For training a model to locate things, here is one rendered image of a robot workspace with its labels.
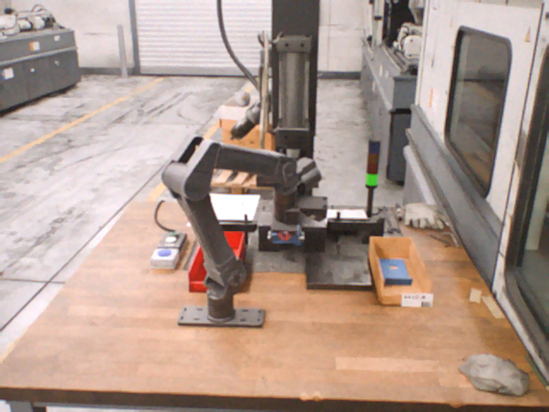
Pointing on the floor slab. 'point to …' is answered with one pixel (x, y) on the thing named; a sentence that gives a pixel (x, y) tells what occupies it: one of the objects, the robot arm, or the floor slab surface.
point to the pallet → (244, 181)
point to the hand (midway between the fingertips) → (285, 237)
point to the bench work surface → (257, 338)
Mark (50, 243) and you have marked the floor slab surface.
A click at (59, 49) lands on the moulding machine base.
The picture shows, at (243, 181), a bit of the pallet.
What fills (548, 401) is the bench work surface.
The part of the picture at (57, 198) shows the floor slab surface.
